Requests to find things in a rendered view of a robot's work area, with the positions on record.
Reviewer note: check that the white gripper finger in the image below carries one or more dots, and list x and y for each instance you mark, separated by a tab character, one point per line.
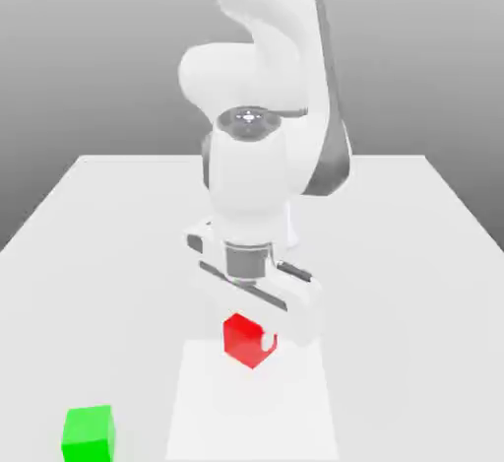
268	343

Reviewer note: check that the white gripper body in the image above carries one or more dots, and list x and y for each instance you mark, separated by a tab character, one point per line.
299	296

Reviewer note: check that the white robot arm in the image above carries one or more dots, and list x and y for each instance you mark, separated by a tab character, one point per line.
248	178

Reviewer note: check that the small red cube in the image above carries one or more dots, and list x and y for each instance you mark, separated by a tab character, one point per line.
242	340

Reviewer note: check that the small green cube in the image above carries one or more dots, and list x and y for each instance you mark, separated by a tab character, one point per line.
87	434

